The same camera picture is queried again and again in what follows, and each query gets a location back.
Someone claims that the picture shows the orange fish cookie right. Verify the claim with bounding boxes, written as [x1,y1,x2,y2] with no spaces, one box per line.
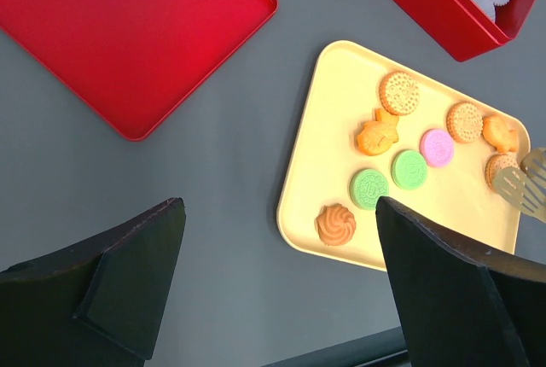
[482,115,519,154]

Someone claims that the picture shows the orange swirl cookie left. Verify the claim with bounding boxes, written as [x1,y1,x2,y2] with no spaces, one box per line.
[316,204,357,246]

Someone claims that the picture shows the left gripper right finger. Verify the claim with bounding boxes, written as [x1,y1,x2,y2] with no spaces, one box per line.
[375,197,545,366]

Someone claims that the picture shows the green round cookie right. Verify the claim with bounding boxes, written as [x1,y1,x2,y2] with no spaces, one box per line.
[391,149,428,190]

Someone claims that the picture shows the orange fish cookie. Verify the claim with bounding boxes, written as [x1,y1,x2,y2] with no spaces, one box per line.
[357,108,399,156]
[482,115,519,154]

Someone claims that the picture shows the tan round cookie top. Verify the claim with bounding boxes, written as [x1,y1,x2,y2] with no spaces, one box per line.
[379,71,420,116]

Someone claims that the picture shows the green round cookie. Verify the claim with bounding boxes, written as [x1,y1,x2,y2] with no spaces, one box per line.
[349,168,389,210]
[391,149,428,190]

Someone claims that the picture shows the red lid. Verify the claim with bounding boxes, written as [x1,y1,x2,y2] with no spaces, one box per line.
[1,0,278,141]

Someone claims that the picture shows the yellow tray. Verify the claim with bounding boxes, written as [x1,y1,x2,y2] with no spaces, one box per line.
[277,40,520,271]

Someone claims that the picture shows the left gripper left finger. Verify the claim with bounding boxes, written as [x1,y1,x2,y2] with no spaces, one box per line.
[1,198,186,366]

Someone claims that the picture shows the orange fish cookie left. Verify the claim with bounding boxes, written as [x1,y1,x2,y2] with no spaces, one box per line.
[357,108,399,156]

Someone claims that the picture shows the green round cookie left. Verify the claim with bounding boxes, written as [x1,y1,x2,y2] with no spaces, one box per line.
[349,168,389,210]

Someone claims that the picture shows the tan round cookie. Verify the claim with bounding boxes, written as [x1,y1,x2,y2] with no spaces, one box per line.
[446,102,483,143]
[379,71,420,116]
[485,154,519,192]

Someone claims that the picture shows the pink round cookie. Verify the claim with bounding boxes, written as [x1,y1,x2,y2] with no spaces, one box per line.
[420,129,455,168]

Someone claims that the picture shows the metal serving tongs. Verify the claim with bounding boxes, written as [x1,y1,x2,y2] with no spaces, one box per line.
[492,148,545,223]

